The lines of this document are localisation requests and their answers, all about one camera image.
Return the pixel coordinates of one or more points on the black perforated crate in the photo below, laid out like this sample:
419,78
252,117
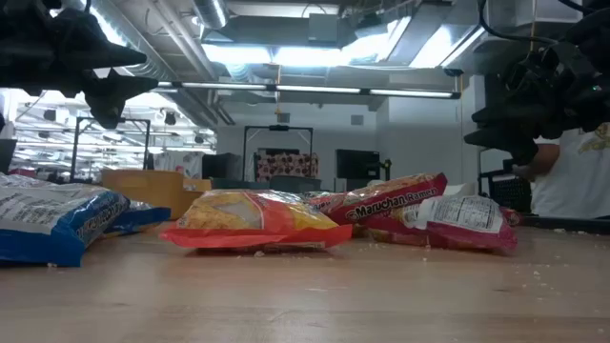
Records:
510,193

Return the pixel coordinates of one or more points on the person's hand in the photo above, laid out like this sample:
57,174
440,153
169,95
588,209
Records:
522,172

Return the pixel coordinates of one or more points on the orange chicken noodle pack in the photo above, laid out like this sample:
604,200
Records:
248,214

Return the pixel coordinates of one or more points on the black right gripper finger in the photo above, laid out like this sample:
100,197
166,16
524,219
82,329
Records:
519,140
514,114

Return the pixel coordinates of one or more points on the black box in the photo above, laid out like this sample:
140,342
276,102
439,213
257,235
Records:
221,167

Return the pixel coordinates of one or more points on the black metal stand frame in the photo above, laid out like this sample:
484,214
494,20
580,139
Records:
75,147
278,127

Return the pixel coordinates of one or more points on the person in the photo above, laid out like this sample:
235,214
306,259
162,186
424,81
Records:
572,181

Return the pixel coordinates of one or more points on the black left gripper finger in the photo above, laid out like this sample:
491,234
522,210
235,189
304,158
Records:
105,52
116,93

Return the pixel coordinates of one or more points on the yellow plastic bin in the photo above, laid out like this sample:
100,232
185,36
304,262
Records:
143,188

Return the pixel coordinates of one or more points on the cherry patterned bag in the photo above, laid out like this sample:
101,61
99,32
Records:
286,167

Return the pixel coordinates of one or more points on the blue soy sauce noodle pack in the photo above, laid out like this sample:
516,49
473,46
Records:
143,219
47,219

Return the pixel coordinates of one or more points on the grey wall box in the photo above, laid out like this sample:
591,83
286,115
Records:
283,117
357,119

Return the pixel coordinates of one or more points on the black adjacent table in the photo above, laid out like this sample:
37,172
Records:
572,224

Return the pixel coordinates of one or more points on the white printed cloth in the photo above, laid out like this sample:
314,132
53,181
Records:
178,162

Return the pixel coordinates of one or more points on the person's forearm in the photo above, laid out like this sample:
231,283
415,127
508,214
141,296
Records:
545,159

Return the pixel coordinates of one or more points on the silver ventilation duct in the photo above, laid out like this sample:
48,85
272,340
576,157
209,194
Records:
209,12

